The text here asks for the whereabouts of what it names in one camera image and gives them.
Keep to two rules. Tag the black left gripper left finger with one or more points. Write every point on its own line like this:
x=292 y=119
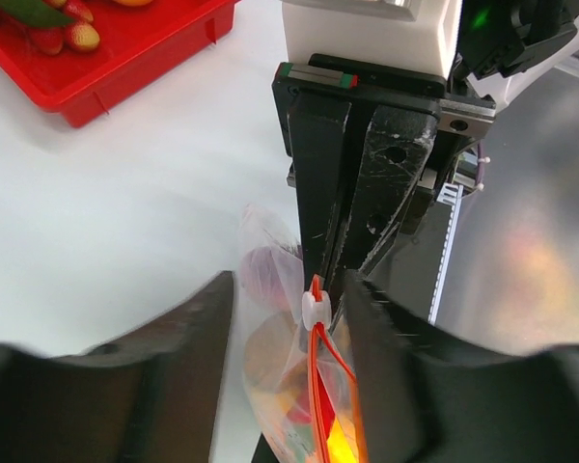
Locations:
x=150 y=395

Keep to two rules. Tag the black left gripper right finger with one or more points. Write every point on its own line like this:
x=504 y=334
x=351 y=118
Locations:
x=428 y=396

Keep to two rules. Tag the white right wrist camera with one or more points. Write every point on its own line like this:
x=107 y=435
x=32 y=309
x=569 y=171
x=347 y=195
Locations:
x=419 y=36

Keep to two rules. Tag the clear zip bag orange zipper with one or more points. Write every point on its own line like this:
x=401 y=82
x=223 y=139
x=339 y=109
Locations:
x=261 y=227

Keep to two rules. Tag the orange yellow mango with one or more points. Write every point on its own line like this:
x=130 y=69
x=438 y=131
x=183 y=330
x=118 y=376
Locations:
x=275 y=375

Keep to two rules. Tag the red lychee cluster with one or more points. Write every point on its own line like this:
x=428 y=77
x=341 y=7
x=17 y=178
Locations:
x=52 y=25

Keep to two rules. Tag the red plastic tray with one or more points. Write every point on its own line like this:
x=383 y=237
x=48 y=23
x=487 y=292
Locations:
x=137 y=45

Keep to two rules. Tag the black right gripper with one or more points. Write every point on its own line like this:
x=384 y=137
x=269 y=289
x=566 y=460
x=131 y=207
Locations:
x=322 y=108

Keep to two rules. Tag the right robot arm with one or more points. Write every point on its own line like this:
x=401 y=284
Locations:
x=502 y=39

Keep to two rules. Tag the purple onion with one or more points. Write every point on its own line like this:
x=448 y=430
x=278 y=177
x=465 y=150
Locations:
x=272 y=277

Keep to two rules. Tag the white cable duct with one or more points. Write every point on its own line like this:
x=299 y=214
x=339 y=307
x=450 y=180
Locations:
x=451 y=196

